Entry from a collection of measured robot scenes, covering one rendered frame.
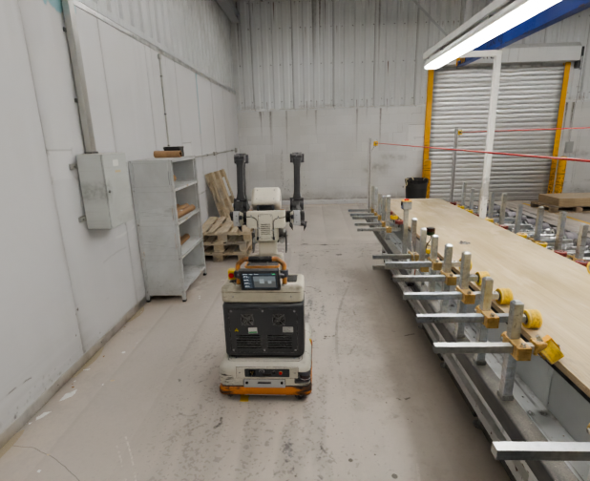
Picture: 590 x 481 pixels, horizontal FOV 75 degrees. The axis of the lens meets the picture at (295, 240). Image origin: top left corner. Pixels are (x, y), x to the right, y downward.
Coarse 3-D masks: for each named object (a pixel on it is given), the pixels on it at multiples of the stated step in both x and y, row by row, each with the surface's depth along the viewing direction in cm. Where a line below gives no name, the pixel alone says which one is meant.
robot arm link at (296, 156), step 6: (294, 156) 289; (300, 156) 289; (294, 162) 290; (300, 162) 290; (294, 168) 290; (294, 174) 290; (294, 180) 291; (294, 186) 291; (294, 192) 291; (300, 192) 292; (294, 198) 292; (300, 198) 291; (300, 204) 291
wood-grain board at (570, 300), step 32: (448, 224) 366; (480, 224) 363; (480, 256) 270; (512, 256) 268; (544, 256) 266; (480, 288) 214; (512, 288) 213; (544, 288) 211; (576, 288) 210; (544, 320) 176; (576, 320) 175; (576, 352) 150; (576, 384) 135
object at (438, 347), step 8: (432, 344) 148; (440, 344) 147; (448, 344) 147; (456, 344) 147; (464, 344) 147; (472, 344) 147; (480, 344) 146; (488, 344) 146; (496, 344) 146; (504, 344) 146; (528, 344) 145; (440, 352) 146; (448, 352) 146; (456, 352) 146; (464, 352) 146; (472, 352) 146; (480, 352) 145; (488, 352) 145; (496, 352) 145; (504, 352) 145; (512, 352) 145
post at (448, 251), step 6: (450, 246) 216; (444, 252) 220; (450, 252) 217; (444, 258) 220; (450, 258) 218; (444, 264) 220; (450, 264) 219; (444, 270) 221; (450, 270) 220; (444, 282) 222; (444, 288) 222; (444, 300) 224; (444, 306) 225; (444, 312) 226
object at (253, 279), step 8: (240, 272) 241; (248, 272) 240; (256, 272) 240; (264, 272) 240; (272, 272) 240; (280, 272) 249; (240, 280) 245; (248, 280) 245; (256, 280) 245; (264, 280) 244; (272, 280) 244; (280, 280) 246; (248, 288) 250; (256, 288) 250; (264, 288) 250; (272, 288) 249; (280, 288) 249
